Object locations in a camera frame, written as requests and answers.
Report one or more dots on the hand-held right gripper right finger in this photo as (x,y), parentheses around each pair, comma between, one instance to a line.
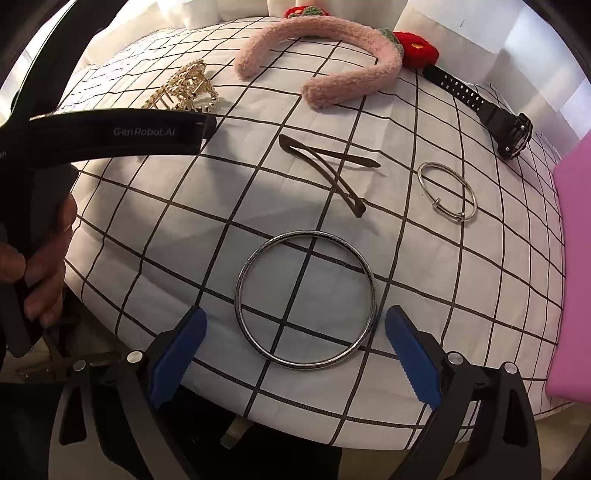
(412,353)

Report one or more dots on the brown hair clip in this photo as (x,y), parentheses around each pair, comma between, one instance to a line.
(318,164)

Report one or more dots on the white checked tablecloth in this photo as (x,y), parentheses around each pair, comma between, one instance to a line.
(184,230)

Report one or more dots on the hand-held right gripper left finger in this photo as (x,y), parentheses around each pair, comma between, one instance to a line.
(181,353)

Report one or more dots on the black wristwatch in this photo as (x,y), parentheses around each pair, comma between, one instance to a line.
(503,124)

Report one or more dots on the large silver bangle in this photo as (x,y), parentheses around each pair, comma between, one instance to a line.
(244,277)

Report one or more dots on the gold claw hair clip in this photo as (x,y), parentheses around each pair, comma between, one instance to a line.
(184,90)

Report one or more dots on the pink box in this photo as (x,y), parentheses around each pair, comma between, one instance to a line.
(572,277)

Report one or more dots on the red crochet flower hair clip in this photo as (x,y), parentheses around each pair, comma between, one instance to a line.
(418,48)
(298,11)

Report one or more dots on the white pillow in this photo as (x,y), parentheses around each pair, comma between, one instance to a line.
(221,11)
(466,32)

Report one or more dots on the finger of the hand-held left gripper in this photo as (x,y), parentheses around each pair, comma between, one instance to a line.
(124,136)
(55,50)

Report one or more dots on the pink fuzzy headband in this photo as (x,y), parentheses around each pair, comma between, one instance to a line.
(332,37)

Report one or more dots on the person's left hand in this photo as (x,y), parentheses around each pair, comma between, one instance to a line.
(46,277)

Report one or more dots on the beige wooden piece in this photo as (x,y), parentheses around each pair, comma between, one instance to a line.
(232,434)

